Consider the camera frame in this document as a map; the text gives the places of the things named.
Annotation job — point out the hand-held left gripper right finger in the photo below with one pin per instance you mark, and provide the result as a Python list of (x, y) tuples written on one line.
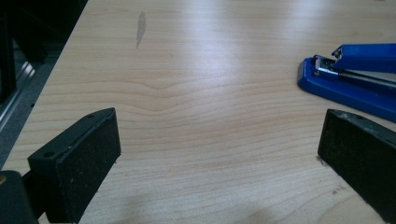
[(361, 155)]

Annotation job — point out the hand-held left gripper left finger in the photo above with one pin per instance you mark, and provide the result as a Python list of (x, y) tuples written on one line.
[(77, 165)]

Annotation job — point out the metal floor rail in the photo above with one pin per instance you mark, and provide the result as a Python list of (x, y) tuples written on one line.
[(14, 90)]

